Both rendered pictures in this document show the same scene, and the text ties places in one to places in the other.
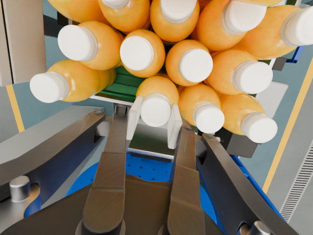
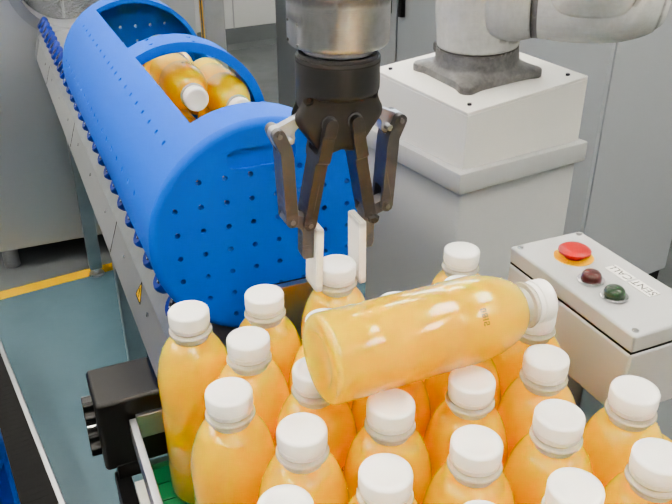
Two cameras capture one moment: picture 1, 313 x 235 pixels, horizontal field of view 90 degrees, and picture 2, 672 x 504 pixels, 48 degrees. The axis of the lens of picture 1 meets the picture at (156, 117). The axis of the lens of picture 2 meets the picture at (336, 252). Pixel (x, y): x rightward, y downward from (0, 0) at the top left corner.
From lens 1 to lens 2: 0.64 m
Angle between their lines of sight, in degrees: 44
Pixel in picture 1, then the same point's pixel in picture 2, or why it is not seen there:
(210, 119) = (265, 294)
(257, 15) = (300, 369)
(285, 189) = not seen: outside the picture
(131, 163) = not seen: hidden behind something
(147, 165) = not seen: hidden behind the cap
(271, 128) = (179, 315)
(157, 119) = (330, 260)
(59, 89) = (447, 255)
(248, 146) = (110, 381)
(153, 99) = (348, 269)
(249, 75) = (258, 336)
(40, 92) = (463, 246)
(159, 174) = (247, 279)
